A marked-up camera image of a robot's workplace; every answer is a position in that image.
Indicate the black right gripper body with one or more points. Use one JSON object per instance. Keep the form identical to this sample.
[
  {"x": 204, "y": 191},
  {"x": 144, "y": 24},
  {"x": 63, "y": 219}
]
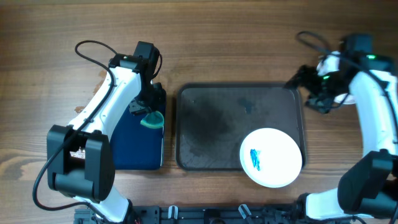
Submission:
[{"x": 323, "y": 89}]

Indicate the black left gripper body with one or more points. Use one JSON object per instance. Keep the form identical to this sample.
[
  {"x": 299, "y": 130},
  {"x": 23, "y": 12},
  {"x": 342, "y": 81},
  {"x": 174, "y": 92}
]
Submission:
[{"x": 148, "y": 99}]

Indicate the green yellow sponge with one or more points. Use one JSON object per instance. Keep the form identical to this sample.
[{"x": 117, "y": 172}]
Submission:
[{"x": 153, "y": 120}]

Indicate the white plate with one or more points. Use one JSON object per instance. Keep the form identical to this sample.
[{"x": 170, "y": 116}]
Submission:
[
  {"x": 270, "y": 157},
  {"x": 345, "y": 99}
]

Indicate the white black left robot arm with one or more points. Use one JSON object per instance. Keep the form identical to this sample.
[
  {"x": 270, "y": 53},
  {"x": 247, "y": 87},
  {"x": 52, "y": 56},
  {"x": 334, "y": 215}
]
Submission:
[{"x": 79, "y": 157}]

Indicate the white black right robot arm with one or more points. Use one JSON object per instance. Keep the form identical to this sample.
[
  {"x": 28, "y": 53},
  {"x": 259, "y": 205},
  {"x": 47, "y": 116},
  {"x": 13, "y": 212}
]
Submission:
[{"x": 369, "y": 188}]

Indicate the black water tray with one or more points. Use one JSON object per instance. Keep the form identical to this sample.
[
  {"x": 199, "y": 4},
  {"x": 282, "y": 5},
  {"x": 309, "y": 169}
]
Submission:
[{"x": 133, "y": 146}]

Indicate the dark brown serving tray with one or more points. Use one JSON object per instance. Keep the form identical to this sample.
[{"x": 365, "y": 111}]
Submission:
[{"x": 212, "y": 119}]

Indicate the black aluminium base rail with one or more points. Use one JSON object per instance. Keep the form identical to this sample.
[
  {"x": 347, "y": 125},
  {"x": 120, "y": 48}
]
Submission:
[{"x": 243, "y": 214}]

